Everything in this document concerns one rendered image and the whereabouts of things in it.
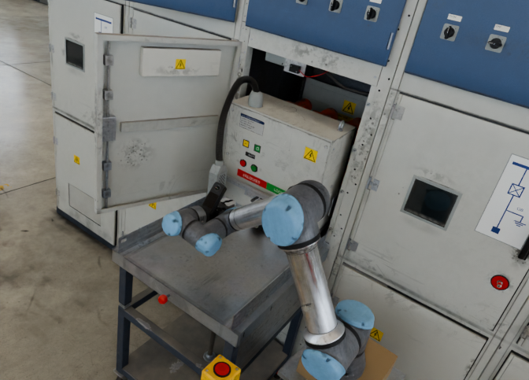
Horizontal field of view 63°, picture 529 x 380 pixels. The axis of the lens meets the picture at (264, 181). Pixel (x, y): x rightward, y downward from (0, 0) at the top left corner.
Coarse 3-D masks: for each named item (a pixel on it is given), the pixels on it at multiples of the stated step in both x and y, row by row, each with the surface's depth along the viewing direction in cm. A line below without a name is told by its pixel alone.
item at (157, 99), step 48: (96, 48) 151; (144, 48) 160; (192, 48) 175; (240, 48) 187; (96, 96) 158; (144, 96) 172; (192, 96) 186; (96, 144) 167; (144, 144) 183; (192, 144) 199; (96, 192) 177; (144, 192) 195; (192, 192) 209
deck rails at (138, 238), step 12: (192, 204) 194; (144, 228) 172; (156, 228) 178; (120, 240) 163; (132, 240) 168; (144, 240) 174; (120, 252) 165; (132, 252) 166; (288, 276) 169; (264, 288) 152; (276, 288) 163; (252, 300) 146; (264, 300) 156; (240, 312) 142; (252, 312) 149; (228, 324) 142
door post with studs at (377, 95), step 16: (416, 0) 143; (400, 32) 149; (400, 48) 151; (384, 80) 157; (368, 96) 162; (384, 96) 159; (368, 112) 164; (368, 128) 166; (368, 144) 168; (352, 160) 174; (352, 176) 176; (352, 192) 178; (336, 208) 185; (336, 224) 187; (336, 240) 189
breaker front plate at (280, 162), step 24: (264, 120) 174; (240, 144) 186; (264, 144) 178; (288, 144) 171; (312, 144) 165; (240, 168) 191; (264, 168) 183; (288, 168) 176; (312, 168) 169; (240, 192) 196; (264, 192) 187
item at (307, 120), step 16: (272, 96) 194; (256, 112) 175; (272, 112) 177; (288, 112) 180; (304, 112) 183; (304, 128) 166; (320, 128) 169; (336, 128) 172; (352, 128) 174; (336, 144) 165; (336, 160) 173; (336, 176) 181; (336, 192) 190; (320, 224) 190
